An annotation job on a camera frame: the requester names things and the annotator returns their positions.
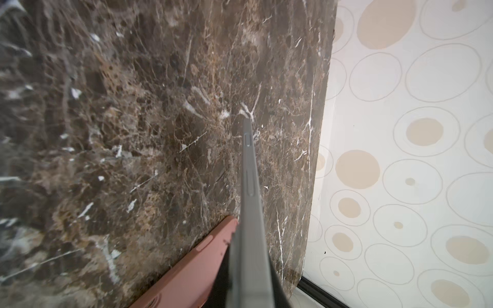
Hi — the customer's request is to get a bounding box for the pink phone case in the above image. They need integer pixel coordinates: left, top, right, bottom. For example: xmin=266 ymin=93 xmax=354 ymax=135
xmin=131 ymin=216 xmax=238 ymax=308

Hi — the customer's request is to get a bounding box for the phone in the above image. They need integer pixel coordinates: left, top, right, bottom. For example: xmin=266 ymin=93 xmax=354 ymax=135
xmin=226 ymin=119 xmax=276 ymax=307

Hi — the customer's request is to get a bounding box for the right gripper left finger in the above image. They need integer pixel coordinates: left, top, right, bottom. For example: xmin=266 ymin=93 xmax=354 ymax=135
xmin=202 ymin=247 xmax=230 ymax=308

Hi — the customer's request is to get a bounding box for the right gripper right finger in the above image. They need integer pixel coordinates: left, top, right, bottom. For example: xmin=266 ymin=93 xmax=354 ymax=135
xmin=268 ymin=258 xmax=291 ymax=308

